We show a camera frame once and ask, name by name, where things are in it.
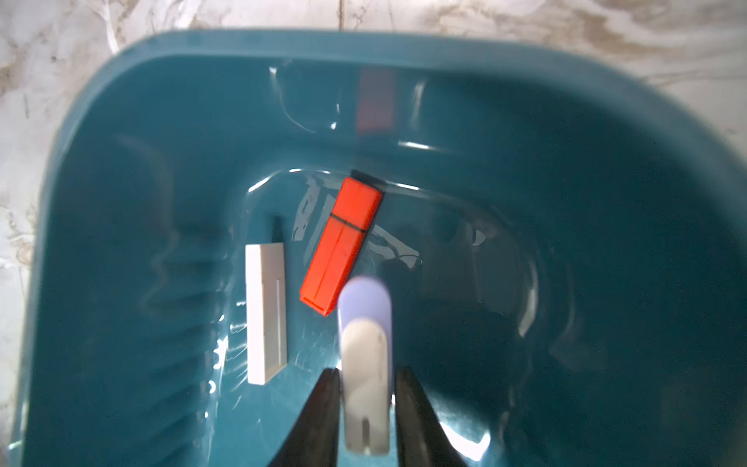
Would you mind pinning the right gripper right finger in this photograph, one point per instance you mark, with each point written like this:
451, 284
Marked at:
420, 439

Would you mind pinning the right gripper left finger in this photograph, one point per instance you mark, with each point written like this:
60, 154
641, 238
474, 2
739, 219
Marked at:
313, 440

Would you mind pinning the red usb flash drive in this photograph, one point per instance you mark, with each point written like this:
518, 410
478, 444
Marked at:
340, 244

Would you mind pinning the teal plastic storage box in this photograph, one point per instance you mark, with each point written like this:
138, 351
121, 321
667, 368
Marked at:
564, 247

